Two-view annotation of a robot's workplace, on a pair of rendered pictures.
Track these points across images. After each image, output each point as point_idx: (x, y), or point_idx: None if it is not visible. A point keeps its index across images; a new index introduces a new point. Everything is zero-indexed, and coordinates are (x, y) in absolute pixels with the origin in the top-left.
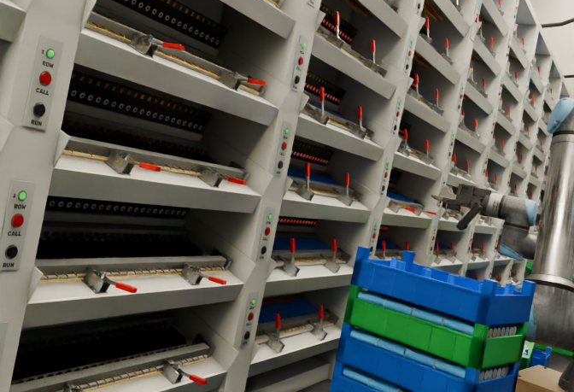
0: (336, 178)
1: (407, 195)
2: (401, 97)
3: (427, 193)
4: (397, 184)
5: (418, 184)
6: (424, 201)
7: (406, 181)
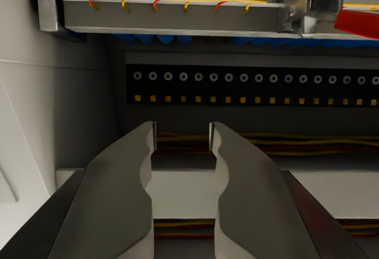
0: None
1: (84, 46)
2: None
3: (51, 96)
4: (102, 62)
5: (79, 105)
6: (44, 52)
7: (97, 86)
